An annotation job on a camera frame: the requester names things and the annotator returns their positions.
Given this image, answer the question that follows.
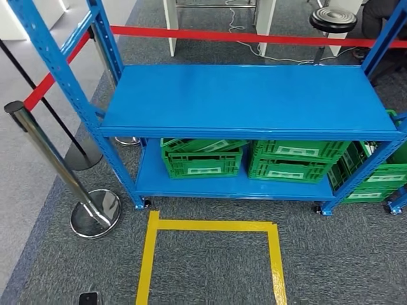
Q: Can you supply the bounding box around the green plastic crate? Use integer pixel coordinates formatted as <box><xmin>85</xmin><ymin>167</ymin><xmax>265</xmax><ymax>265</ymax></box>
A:
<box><xmin>160</xmin><ymin>138</ymin><xmax>250</xmax><ymax>180</ymax></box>
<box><xmin>327</xmin><ymin>109</ymin><xmax>407</xmax><ymax>205</ymax></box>
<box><xmin>247</xmin><ymin>139</ymin><xmax>351</xmax><ymax>185</ymax></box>

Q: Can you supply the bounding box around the blue metal shelf rack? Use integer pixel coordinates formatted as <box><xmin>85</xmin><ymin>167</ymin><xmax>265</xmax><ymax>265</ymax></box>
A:
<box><xmin>8</xmin><ymin>0</ymin><xmax>407</xmax><ymax>216</ymax></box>
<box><xmin>383</xmin><ymin>187</ymin><xmax>407</xmax><ymax>216</ymax></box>

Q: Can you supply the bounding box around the black round stool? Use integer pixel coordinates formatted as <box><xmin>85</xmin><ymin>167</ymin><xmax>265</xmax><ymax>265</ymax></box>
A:
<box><xmin>309</xmin><ymin>6</ymin><xmax>359</xmax><ymax>66</ymax></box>

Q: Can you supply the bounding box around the black office chair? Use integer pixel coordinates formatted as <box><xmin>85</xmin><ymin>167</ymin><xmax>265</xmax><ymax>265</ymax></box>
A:
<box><xmin>370</xmin><ymin>48</ymin><xmax>407</xmax><ymax>87</ymax></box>

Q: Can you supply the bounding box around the black stanchion post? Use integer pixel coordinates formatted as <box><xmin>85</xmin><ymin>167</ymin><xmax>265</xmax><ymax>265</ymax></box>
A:
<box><xmin>0</xmin><ymin>37</ymin><xmax>103</xmax><ymax>172</ymax></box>

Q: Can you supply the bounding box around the person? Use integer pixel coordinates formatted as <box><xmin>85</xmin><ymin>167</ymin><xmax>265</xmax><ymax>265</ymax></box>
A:
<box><xmin>353</xmin><ymin>0</ymin><xmax>407</xmax><ymax>60</ymax></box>

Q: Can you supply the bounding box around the red barrier belt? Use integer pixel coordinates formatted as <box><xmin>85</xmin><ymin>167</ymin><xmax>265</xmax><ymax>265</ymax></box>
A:
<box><xmin>109</xmin><ymin>25</ymin><xmax>407</xmax><ymax>49</ymax></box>
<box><xmin>23</xmin><ymin>30</ymin><xmax>93</xmax><ymax>112</ymax></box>

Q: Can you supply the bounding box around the white floor cable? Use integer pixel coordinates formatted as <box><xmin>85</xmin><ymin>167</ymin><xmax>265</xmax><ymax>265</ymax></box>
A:
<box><xmin>227</xmin><ymin>0</ymin><xmax>356</xmax><ymax>64</ymax></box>

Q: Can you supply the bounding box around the yellow floor tape square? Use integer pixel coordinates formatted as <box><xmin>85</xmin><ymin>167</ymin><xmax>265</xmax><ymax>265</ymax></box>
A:
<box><xmin>135</xmin><ymin>210</ymin><xmax>288</xmax><ymax>305</ymax></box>

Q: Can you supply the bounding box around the white desk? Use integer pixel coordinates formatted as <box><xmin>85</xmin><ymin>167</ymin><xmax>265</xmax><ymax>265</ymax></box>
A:
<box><xmin>162</xmin><ymin>0</ymin><xmax>277</xmax><ymax>58</ymax></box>

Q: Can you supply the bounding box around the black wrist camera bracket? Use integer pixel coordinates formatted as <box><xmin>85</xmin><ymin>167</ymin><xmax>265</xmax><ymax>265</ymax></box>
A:
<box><xmin>79</xmin><ymin>291</ymin><xmax>98</xmax><ymax>305</ymax></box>

